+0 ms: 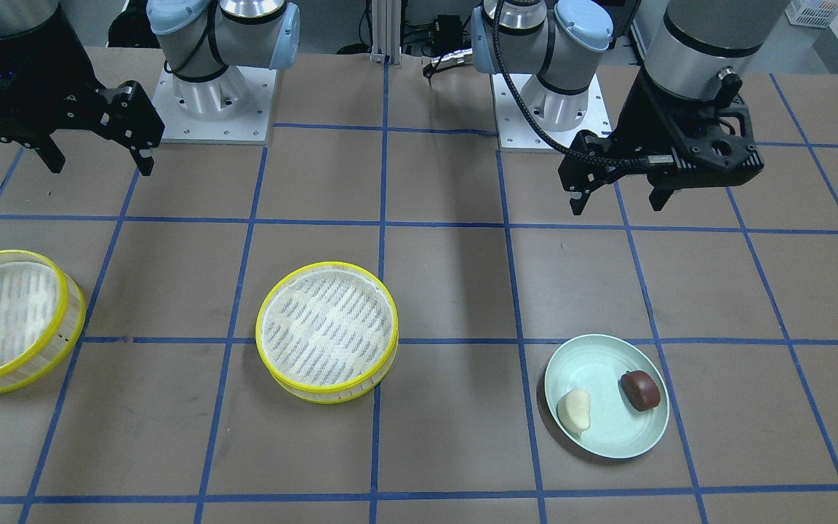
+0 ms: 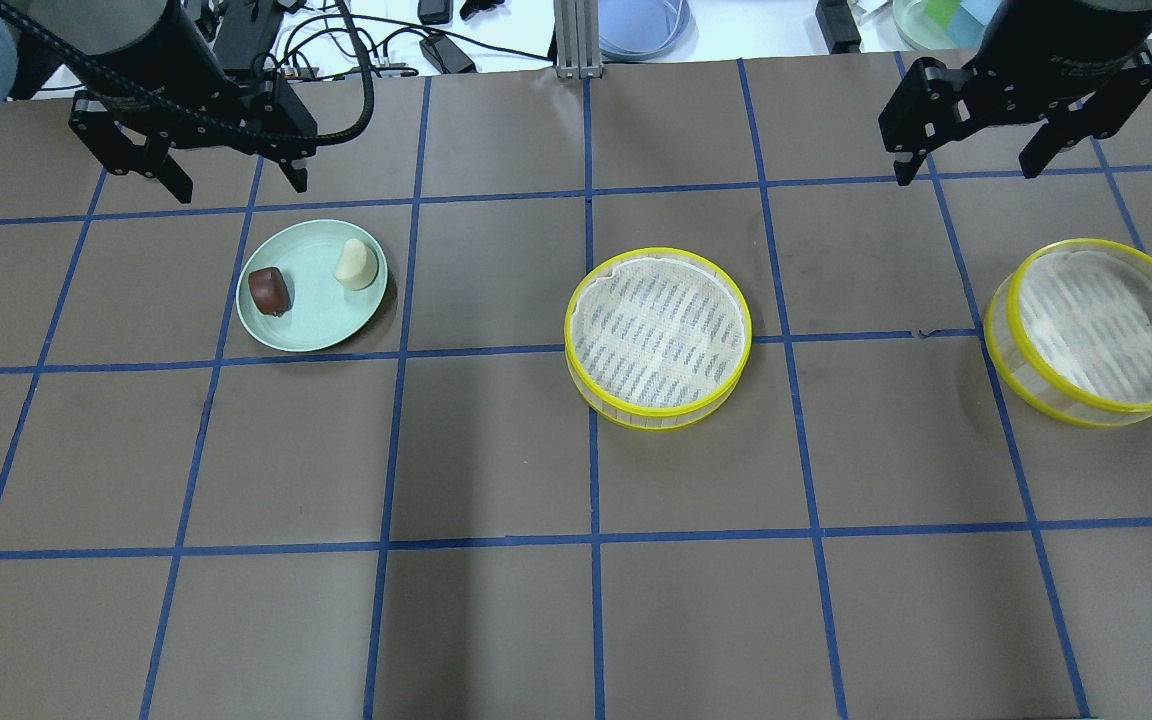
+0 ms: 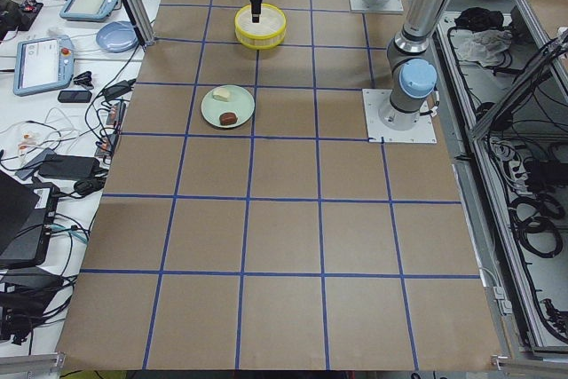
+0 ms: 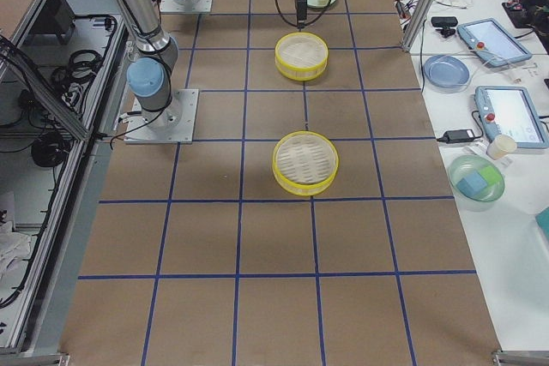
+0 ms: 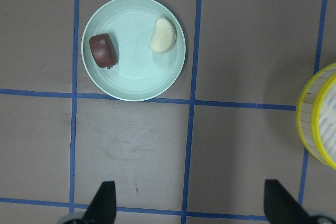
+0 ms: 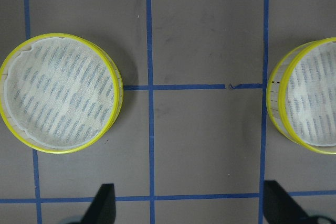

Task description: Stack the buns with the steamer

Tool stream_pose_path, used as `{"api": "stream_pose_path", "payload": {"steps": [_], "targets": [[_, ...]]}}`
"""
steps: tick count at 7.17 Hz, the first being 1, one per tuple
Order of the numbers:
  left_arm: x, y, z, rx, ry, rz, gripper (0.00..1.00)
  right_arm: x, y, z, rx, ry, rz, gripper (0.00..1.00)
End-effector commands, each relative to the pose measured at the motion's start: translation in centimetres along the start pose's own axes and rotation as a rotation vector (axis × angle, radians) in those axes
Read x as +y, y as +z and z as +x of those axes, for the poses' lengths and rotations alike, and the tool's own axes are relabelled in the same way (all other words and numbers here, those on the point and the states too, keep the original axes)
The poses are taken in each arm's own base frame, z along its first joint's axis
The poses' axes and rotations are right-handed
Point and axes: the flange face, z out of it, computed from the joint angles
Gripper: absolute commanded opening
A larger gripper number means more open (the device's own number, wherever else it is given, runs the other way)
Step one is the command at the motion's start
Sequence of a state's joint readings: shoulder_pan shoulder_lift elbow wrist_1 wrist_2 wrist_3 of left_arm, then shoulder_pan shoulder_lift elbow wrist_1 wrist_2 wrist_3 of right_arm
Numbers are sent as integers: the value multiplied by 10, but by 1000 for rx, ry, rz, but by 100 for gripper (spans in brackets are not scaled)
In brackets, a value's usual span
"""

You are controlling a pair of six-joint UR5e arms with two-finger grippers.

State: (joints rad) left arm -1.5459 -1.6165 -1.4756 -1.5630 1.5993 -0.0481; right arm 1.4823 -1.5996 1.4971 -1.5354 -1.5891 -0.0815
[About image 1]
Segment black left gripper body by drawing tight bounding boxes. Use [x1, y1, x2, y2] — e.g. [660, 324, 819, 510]
[559, 67, 765, 198]

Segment aluminium frame post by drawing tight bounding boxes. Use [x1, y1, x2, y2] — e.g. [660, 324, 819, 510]
[369, 0, 403, 68]

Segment black braided cable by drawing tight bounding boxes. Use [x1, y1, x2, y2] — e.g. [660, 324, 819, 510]
[490, 0, 674, 170]

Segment white bun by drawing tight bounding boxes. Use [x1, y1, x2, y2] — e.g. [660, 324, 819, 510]
[556, 389, 591, 434]

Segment light green plate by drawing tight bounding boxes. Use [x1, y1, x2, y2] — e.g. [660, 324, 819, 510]
[543, 334, 671, 460]

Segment yellow steamer basket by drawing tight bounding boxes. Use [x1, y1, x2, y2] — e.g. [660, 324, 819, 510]
[0, 250, 87, 394]
[254, 261, 399, 405]

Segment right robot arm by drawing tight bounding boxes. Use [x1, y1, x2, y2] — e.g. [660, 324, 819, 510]
[0, 1, 300, 176]

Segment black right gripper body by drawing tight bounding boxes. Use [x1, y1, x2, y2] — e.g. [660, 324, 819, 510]
[0, 7, 164, 152]

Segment dark red bun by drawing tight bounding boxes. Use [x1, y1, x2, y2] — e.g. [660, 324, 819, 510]
[619, 370, 662, 412]

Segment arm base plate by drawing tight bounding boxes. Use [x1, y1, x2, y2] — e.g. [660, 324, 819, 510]
[491, 74, 612, 153]
[152, 66, 279, 146]

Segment white basket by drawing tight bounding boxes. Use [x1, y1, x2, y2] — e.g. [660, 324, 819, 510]
[784, 1, 838, 29]

